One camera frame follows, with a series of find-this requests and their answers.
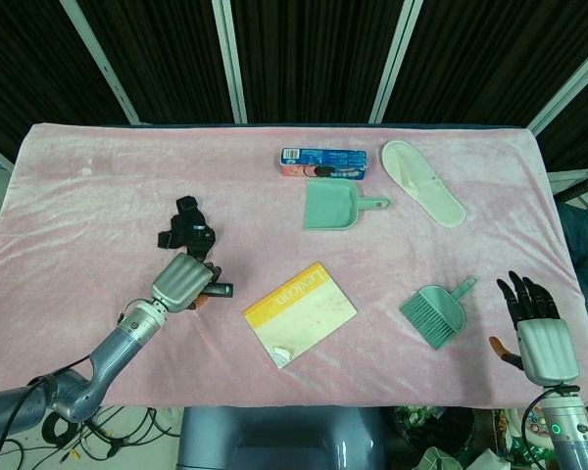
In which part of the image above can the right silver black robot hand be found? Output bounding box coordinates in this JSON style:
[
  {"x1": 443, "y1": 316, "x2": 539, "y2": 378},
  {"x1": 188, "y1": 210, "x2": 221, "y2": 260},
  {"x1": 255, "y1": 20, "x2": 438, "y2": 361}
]
[{"x1": 488, "y1": 270, "x2": 581, "y2": 386}]

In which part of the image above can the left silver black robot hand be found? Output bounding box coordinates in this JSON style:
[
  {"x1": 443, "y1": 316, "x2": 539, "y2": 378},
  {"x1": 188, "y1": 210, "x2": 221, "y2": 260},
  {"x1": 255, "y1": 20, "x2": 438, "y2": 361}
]
[{"x1": 149, "y1": 253, "x2": 224, "y2": 314}]

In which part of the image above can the teal hand brush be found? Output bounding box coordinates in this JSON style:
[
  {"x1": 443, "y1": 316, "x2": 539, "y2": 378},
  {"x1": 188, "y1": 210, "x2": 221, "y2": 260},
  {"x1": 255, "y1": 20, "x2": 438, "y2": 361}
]
[{"x1": 400, "y1": 275, "x2": 479, "y2": 352}]

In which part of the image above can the yellow white booklet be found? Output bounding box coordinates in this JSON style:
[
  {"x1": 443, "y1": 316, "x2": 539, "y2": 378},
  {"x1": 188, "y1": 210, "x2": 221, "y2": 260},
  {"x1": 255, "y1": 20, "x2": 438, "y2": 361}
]
[{"x1": 243, "y1": 261, "x2": 360, "y2": 371}]

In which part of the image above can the pink plush table cloth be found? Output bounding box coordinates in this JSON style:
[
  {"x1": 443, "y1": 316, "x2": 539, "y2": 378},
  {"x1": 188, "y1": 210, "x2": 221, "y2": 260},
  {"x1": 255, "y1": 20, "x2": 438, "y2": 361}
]
[{"x1": 0, "y1": 121, "x2": 588, "y2": 410}]

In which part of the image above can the dark green rubbish bag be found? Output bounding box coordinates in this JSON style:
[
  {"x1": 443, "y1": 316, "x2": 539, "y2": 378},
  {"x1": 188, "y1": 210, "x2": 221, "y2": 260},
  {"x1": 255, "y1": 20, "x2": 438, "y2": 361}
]
[{"x1": 391, "y1": 405, "x2": 476, "y2": 470}]

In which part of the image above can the white crumpled paper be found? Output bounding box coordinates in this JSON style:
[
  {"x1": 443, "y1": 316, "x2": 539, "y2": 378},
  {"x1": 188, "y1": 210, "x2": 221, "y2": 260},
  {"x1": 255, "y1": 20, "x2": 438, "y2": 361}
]
[{"x1": 415, "y1": 445, "x2": 502, "y2": 470}]

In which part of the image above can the teal plastic dustpan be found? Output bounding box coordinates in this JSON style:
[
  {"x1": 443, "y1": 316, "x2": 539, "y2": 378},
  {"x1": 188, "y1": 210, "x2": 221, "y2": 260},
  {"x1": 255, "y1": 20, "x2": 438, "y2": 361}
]
[{"x1": 302, "y1": 178, "x2": 393, "y2": 232}]

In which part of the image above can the blue-grey robot torso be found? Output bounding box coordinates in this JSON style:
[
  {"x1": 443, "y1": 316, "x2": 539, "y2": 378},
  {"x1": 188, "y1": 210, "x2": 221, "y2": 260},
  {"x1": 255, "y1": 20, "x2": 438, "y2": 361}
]
[{"x1": 177, "y1": 405, "x2": 388, "y2": 470}]

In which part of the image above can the blue cookie box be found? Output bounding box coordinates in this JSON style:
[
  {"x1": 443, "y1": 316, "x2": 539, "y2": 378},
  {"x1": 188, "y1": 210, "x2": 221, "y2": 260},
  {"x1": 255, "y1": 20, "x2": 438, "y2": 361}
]
[{"x1": 279, "y1": 146, "x2": 369, "y2": 180}]

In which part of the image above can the white slipper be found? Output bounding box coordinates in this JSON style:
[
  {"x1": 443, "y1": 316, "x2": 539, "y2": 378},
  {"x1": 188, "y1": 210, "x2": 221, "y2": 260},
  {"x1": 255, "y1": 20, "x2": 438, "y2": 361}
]
[{"x1": 381, "y1": 140, "x2": 467, "y2": 230}]

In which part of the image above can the black strap brace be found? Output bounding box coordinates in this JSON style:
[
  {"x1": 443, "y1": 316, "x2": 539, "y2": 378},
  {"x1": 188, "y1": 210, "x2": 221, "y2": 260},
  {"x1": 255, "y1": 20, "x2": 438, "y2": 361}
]
[{"x1": 157, "y1": 195, "x2": 217, "y2": 268}]

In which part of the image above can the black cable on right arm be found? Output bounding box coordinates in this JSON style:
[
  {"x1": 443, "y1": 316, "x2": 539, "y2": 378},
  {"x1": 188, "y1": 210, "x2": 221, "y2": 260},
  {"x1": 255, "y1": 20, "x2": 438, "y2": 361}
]
[{"x1": 520, "y1": 386, "x2": 560, "y2": 470}]

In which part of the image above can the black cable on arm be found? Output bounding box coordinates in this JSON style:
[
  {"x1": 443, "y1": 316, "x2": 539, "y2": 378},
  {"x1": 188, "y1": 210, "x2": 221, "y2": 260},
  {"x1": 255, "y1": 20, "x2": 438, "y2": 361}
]
[
  {"x1": 520, "y1": 386, "x2": 560, "y2": 470},
  {"x1": 0, "y1": 354, "x2": 92, "y2": 445}
]

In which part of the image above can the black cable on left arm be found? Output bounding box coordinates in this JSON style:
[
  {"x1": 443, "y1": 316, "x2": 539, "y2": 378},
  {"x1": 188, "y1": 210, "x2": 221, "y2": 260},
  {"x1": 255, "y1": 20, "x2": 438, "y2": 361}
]
[{"x1": 0, "y1": 354, "x2": 92, "y2": 445}]

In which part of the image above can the black floor cable tangle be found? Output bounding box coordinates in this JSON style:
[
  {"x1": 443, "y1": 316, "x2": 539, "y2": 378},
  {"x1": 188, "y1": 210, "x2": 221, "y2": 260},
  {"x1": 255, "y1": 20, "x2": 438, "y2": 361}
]
[{"x1": 0, "y1": 405, "x2": 178, "y2": 470}]

